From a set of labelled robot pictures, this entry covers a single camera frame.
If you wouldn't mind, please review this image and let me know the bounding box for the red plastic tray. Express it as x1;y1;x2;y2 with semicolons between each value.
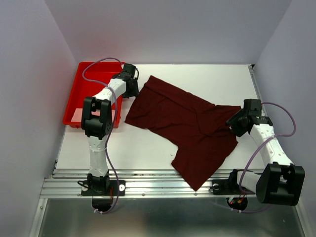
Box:
63;61;122;128

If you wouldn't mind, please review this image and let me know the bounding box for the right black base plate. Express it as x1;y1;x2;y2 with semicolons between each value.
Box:
209;179;257;195

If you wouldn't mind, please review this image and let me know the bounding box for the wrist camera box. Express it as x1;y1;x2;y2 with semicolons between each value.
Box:
243;99;262;116
122;63;136;78

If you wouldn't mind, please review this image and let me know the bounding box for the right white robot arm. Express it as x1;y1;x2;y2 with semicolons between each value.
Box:
226;109;305;206

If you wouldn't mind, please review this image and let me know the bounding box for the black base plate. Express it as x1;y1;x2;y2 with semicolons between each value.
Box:
77;180;126;197
209;179;257;195

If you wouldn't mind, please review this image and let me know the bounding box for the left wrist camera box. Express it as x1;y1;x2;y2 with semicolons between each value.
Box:
122;63;136;78

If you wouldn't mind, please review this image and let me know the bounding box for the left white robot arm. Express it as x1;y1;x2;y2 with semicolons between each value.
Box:
81;69;139;195

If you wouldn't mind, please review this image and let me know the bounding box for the dark red t shirt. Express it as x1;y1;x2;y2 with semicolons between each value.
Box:
125;76;241;191

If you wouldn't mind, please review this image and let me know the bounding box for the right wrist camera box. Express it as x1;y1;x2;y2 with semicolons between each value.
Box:
243;99;262;116

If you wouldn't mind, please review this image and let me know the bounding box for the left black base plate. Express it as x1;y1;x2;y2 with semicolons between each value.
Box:
77;180;126;197

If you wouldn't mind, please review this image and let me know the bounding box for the aluminium rail frame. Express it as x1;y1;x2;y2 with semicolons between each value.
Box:
28;63;307;237

